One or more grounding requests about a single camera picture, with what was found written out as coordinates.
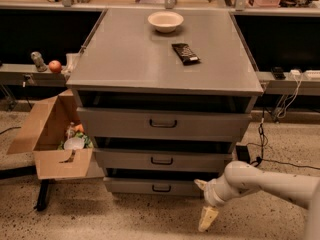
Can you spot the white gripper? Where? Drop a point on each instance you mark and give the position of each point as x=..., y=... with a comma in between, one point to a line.
x=211, y=194

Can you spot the grey bottom drawer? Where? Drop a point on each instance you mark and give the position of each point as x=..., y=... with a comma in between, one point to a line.
x=152, y=187

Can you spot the grey drawer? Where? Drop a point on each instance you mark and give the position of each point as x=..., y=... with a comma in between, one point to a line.
x=161, y=160
x=152, y=187
x=165, y=125

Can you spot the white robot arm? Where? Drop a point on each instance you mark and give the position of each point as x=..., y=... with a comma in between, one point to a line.
x=240, y=179

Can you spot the grey middle drawer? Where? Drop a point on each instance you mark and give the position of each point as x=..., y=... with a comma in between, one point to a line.
x=161, y=160

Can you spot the grey drawer cabinet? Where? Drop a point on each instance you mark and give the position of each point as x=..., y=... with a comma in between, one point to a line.
x=130, y=65

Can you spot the grey top drawer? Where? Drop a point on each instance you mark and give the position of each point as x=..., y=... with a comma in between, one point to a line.
x=165, y=125

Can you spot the black power adapter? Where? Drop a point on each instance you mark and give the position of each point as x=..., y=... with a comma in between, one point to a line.
x=243, y=153

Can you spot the white bowl in box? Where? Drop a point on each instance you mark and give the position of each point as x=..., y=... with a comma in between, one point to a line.
x=74, y=143

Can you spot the black remote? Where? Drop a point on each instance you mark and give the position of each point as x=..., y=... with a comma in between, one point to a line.
x=278, y=73

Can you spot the black snack bar wrapper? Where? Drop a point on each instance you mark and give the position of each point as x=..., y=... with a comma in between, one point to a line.
x=186, y=55

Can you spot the white power strip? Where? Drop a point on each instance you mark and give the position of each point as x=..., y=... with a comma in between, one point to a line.
x=312, y=74

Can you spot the cardboard box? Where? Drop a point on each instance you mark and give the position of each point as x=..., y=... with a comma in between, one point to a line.
x=44, y=130

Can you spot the black floor stand leg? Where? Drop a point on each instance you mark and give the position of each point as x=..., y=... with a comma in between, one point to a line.
x=29, y=170

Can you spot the red apple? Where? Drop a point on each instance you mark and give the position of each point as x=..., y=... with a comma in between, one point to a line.
x=55, y=66

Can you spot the grey small figurine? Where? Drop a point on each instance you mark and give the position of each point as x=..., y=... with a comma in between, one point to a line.
x=38, y=61

